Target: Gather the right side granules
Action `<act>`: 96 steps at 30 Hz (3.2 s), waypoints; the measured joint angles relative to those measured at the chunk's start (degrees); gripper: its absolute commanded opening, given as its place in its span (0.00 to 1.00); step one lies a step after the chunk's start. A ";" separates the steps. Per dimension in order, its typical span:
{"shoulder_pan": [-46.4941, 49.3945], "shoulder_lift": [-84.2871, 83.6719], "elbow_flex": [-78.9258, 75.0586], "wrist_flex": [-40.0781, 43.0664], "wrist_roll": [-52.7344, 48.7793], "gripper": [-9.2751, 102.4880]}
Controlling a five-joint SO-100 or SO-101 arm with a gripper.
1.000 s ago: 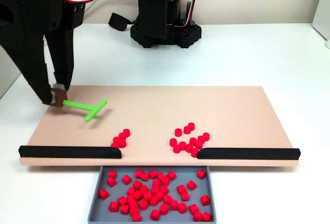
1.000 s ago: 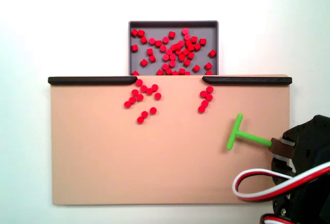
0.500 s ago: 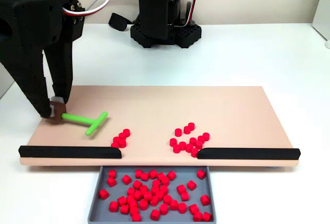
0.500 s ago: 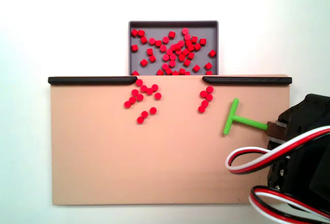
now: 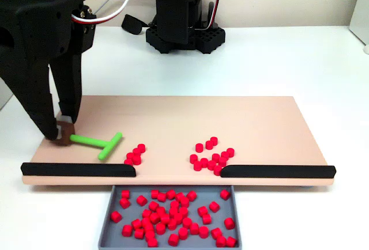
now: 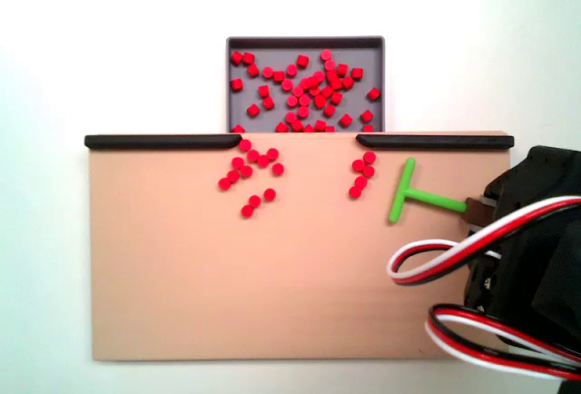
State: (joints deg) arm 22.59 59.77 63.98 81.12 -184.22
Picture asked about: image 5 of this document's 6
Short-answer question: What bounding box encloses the green T-shaped pusher tool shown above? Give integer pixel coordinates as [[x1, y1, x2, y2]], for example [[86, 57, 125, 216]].
[[55, 119, 123, 161]]

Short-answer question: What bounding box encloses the white partition panel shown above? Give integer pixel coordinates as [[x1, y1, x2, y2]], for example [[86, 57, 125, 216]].
[[0, 79, 14, 111], [349, 0, 369, 46]]

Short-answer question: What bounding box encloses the black table clamp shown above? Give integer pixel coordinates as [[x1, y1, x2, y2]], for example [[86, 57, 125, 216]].
[[121, 13, 149, 35]]

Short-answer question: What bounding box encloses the pink flat board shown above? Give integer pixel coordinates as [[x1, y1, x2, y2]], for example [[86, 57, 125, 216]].
[[21, 95, 337, 187]]

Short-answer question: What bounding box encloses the grey plastic tray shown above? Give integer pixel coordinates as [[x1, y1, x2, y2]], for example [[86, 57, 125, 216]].
[[97, 185, 243, 248]]

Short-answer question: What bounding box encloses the black foam rail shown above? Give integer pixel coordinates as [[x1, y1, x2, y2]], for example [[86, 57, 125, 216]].
[[220, 164, 337, 179], [20, 162, 137, 178]]

